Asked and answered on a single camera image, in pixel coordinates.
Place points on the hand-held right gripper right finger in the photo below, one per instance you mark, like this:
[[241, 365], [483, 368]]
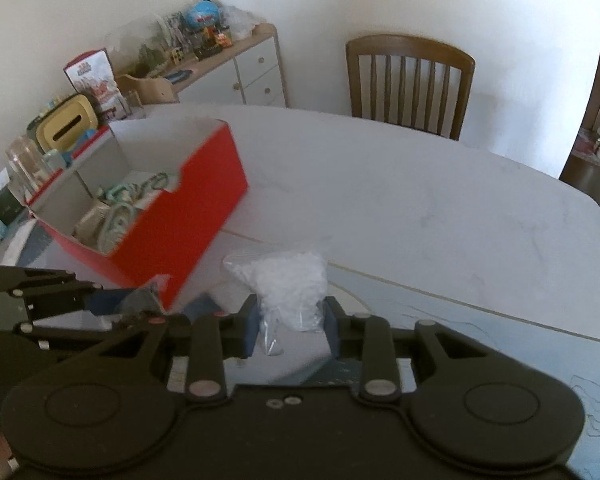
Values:
[[331, 325]]

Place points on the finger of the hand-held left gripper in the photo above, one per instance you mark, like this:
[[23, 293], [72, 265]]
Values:
[[55, 332], [105, 302]]

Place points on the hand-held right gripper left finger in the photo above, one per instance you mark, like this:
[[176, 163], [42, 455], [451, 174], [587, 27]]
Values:
[[250, 325]]

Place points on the clear bag of white bits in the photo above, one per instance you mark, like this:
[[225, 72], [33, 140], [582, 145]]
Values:
[[285, 280]]

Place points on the small teal object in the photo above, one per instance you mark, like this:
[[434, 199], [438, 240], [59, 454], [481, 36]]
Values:
[[116, 194]]

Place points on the red cardboard box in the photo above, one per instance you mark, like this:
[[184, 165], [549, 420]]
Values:
[[195, 220]]

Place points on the dark green box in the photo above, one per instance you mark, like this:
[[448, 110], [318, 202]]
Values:
[[5, 209]]

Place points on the small bluish cup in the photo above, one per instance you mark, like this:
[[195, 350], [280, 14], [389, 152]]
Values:
[[55, 160]]

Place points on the clear glass jar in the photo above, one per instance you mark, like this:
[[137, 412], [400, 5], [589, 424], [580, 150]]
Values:
[[27, 162]]

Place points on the blue cloth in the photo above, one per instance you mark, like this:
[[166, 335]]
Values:
[[86, 136]]

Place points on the yellow tissue box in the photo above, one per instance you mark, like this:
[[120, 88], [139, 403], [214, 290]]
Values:
[[65, 120]]

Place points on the clear drinking glass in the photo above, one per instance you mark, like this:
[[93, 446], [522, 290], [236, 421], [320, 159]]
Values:
[[133, 105]]

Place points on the light wooden tray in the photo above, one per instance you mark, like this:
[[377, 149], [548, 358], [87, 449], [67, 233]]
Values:
[[147, 87]]

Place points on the red printed paper bag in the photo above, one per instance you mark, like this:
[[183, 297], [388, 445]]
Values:
[[92, 77]]

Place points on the white wooden sideboard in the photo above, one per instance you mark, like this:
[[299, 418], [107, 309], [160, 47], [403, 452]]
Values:
[[260, 70]]

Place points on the clear display case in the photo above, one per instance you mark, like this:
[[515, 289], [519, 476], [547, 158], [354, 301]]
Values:
[[150, 45]]

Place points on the black toy vehicle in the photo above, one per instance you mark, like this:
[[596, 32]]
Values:
[[207, 51]]

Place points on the brown wooden chair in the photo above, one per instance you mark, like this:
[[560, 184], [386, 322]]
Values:
[[410, 50]]

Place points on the clear plastic bag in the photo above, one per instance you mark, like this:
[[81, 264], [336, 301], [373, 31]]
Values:
[[240, 21]]

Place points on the blue globe toy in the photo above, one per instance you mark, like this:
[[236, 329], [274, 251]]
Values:
[[202, 12]]

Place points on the red patterned doormat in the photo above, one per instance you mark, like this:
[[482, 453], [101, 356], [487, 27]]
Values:
[[590, 144]]

